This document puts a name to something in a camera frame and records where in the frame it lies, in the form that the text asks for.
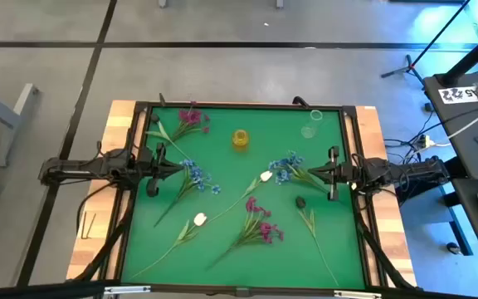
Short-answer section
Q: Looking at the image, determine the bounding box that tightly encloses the black tripod stand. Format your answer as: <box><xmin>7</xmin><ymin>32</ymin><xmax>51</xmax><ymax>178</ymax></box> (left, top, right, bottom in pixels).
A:
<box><xmin>379</xmin><ymin>0</ymin><xmax>472</xmax><ymax>91</ymax></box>

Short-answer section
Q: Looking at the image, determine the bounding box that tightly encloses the black floor cable bundle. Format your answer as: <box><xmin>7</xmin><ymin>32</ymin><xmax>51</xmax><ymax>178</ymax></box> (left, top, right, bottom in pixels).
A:
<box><xmin>383</xmin><ymin>105</ymin><xmax>446</xmax><ymax>165</ymax></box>

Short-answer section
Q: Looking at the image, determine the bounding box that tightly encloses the clear glass vase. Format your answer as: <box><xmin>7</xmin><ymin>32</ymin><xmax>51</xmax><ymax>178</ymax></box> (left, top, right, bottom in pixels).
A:
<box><xmin>300</xmin><ymin>108</ymin><xmax>324</xmax><ymax>140</ymax></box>

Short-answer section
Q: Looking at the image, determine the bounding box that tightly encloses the blue flower bunch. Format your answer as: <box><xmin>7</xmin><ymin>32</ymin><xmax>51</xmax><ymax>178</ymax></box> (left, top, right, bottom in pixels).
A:
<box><xmin>153</xmin><ymin>159</ymin><xmax>222</xmax><ymax>228</ymax></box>
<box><xmin>267</xmin><ymin>149</ymin><xmax>331</xmax><ymax>195</ymax></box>

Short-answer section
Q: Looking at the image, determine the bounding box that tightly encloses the grey table leg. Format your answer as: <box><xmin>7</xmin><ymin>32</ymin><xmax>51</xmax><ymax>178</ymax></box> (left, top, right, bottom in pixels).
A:
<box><xmin>0</xmin><ymin>82</ymin><xmax>41</xmax><ymax>194</ymax></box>

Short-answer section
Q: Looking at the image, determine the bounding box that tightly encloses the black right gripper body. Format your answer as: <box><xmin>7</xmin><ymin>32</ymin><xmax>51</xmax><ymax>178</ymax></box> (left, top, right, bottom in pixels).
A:
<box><xmin>325</xmin><ymin>145</ymin><xmax>359</xmax><ymax>203</ymax></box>

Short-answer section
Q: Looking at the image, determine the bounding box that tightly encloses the yellow glass vase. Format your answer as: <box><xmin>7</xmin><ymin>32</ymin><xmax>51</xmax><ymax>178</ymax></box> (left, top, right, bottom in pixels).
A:
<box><xmin>231</xmin><ymin>128</ymin><xmax>251</xmax><ymax>153</ymax></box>

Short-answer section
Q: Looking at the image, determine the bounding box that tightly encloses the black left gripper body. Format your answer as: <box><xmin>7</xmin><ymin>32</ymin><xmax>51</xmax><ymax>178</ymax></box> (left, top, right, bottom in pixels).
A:
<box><xmin>137</xmin><ymin>142</ymin><xmax>172</xmax><ymax>199</ymax></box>

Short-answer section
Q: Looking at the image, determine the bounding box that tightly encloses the white desk cable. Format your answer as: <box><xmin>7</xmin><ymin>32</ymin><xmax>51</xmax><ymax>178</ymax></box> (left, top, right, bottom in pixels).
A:
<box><xmin>429</xmin><ymin>110</ymin><xmax>478</xmax><ymax>149</ymax></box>

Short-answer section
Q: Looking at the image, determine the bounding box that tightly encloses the white power strip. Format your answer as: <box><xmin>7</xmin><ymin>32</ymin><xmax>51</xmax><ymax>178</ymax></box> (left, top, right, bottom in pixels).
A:
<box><xmin>415</xmin><ymin>135</ymin><xmax>437</xmax><ymax>151</ymax></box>

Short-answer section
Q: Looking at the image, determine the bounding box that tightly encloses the white printed label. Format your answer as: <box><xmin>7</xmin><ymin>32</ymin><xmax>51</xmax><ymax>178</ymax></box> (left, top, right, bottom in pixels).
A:
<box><xmin>437</xmin><ymin>85</ymin><xmax>478</xmax><ymax>105</ymax></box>

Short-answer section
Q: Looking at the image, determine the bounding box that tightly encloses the black office desk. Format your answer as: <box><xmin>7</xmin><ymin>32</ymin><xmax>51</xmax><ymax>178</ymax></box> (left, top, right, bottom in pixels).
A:
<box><xmin>423</xmin><ymin>72</ymin><xmax>478</xmax><ymax>282</ymax></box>

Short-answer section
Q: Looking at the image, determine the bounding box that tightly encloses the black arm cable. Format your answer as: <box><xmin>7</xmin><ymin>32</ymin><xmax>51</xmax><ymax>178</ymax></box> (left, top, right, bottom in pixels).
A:
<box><xmin>76</xmin><ymin>181</ymin><xmax>118</xmax><ymax>236</ymax></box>

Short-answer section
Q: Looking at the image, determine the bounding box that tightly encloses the black horizontal frame bar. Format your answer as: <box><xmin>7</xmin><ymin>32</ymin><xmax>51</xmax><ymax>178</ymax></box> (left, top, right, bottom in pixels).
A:
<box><xmin>0</xmin><ymin>280</ymin><xmax>478</xmax><ymax>299</ymax></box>

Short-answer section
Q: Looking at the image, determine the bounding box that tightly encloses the black diagonal frame strut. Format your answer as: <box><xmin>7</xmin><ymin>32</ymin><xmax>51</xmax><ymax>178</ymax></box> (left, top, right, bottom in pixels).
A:
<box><xmin>72</xmin><ymin>203</ymin><xmax>134</xmax><ymax>283</ymax></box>
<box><xmin>354</xmin><ymin>207</ymin><xmax>417</xmax><ymax>290</ymax></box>

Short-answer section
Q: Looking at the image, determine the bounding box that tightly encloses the black table frame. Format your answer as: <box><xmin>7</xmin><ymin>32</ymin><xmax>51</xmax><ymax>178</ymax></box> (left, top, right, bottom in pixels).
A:
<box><xmin>100</xmin><ymin>99</ymin><xmax>389</xmax><ymax>292</ymax></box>

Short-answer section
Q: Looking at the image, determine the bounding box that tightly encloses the pale pink tulip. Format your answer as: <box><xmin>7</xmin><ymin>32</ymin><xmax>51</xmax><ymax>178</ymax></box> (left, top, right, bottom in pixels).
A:
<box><xmin>204</xmin><ymin>169</ymin><xmax>274</xmax><ymax>226</ymax></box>
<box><xmin>129</xmin><ymin>212</ymin><xmax>208</xmax><ymax>280</ymax></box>

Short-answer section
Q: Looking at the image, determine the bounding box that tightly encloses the green table mat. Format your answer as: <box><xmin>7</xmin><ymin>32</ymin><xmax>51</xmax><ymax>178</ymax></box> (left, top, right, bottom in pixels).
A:
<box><xmin>121</xmin><ymin>106</ymin><xmax>367</xmax><ymax>291</ymax></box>

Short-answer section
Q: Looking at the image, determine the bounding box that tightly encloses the silver bracket plate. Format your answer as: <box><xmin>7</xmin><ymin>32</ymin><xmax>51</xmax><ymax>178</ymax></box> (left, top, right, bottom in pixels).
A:
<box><xmin>104</xmin><ymin>284</ymin><xmax>152</xmax><ymax>296</ymax></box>
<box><xmin>333</xmin><ymin>289</ymin><xmax>383</xmax><ymax>299</ymax></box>

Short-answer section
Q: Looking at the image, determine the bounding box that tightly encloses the black desk pole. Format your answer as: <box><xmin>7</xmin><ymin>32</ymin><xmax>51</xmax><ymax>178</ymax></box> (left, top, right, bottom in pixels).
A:
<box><xmin>440</xmin><ymin>22</ymin><xmax>478</xmax><ymax>87</ymax></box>

